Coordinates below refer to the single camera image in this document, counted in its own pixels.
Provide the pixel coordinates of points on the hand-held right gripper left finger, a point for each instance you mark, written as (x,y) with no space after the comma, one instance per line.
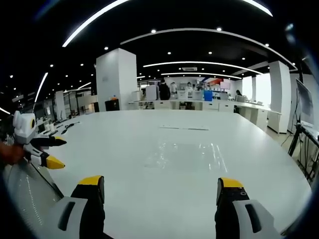
(74,214)

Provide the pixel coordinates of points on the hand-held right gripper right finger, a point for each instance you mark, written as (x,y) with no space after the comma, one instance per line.
(239,214)

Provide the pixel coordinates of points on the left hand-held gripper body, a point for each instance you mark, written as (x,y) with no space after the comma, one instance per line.
(23,129)

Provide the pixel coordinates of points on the clear food packaging bag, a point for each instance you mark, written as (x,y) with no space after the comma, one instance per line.
(184,155)

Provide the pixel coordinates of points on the person's left hand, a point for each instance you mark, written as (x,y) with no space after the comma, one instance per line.
(11,153)

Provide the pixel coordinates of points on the black tool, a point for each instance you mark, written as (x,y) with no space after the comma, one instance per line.
(68,127)

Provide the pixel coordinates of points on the grey perforated metal panel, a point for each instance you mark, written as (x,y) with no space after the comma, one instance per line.
(27,191)

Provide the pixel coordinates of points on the black cabinet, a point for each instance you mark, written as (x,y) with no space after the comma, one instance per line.
(112,105)

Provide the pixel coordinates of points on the white square pillar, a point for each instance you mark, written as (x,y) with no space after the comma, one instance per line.
(115,81)

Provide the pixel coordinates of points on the black tripod stand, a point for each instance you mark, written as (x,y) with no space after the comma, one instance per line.
(302,147)

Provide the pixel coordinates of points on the row of white desks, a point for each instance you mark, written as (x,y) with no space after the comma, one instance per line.
(224,105)

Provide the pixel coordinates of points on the white machine box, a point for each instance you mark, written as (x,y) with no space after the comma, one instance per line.
(152,93)

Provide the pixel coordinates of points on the blue box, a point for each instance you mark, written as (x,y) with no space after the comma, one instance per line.
(208,95)

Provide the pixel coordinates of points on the monitor screen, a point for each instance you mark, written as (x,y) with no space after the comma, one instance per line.
(306,102)

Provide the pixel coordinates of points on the ceiling air vent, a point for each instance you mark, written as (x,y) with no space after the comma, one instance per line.
(189,68)

